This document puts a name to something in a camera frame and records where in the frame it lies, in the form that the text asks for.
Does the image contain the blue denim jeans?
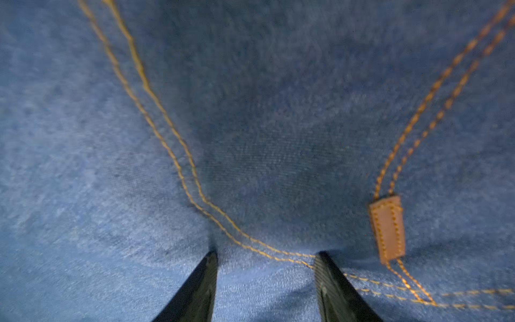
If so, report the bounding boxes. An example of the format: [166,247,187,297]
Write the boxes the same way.
[1,1,514,321]

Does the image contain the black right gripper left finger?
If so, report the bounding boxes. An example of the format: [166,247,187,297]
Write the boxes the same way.
[153,251,218,322]

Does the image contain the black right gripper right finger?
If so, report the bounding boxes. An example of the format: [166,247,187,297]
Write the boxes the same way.
[314,252,382,322]

